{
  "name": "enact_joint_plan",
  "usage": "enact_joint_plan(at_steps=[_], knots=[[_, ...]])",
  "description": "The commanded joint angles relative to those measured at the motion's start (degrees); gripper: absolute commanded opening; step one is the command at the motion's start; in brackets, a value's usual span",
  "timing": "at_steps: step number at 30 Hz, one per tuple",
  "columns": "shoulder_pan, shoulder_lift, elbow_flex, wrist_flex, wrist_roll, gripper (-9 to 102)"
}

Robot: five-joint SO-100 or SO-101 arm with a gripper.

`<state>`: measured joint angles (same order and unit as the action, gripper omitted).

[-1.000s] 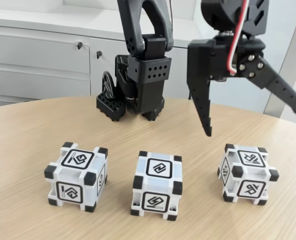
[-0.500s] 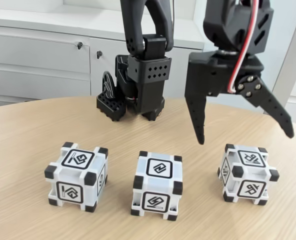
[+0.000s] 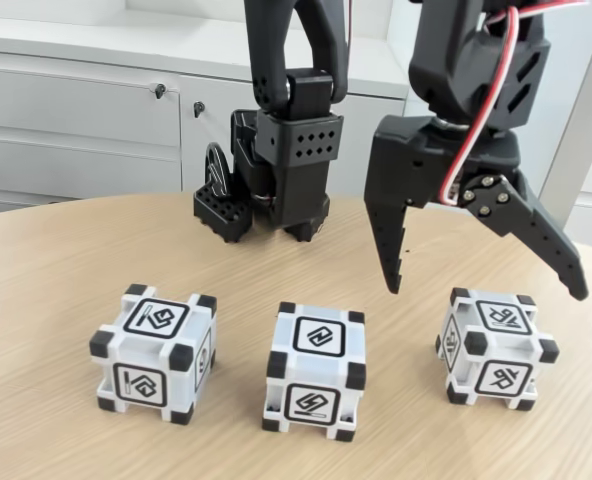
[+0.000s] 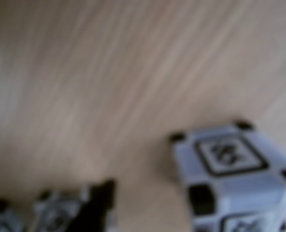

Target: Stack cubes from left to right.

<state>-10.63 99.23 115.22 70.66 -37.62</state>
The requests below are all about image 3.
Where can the white cube with ribbon symbol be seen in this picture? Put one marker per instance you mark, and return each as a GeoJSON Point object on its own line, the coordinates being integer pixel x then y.
{"type": "Point", "coordinates": [501, 350]}

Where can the white cube with bolt symbol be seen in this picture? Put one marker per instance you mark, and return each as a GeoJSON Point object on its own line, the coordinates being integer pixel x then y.
{"type": "Point", "coordinates": [316, 370]}

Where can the black cabinet key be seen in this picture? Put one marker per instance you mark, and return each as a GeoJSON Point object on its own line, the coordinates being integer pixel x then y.
{"type": "Point", "coordinates": [198, 108]}
{"type": "Point", "coordinates": [160, 90]}

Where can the white cube with house symbol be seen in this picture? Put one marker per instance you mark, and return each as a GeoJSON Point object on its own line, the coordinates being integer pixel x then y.
{"type": "Point", "coordinates": [146, 350]}

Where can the grey window frame post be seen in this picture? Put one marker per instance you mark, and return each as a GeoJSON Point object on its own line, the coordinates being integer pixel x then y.
{"type": "Point", "coordinates": [571, 150]}

